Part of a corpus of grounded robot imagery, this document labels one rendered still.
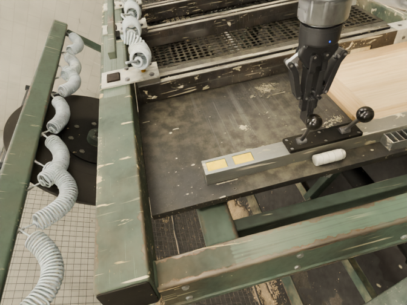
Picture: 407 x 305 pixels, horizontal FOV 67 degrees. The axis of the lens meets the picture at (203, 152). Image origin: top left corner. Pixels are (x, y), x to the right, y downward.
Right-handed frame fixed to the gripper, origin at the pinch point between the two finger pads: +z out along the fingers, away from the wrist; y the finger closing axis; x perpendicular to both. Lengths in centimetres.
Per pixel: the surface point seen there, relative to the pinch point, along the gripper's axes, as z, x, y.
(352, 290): 186, -13, -67
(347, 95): 14.1, -17.9, -24.3
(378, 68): 14, -28, -42
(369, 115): 0.9, 5.9, -11.8
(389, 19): 14, -61, -69
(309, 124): 1.0, 4.4, 1.4
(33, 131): 33, -64, 89
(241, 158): 12.0, -0.9, 15.7
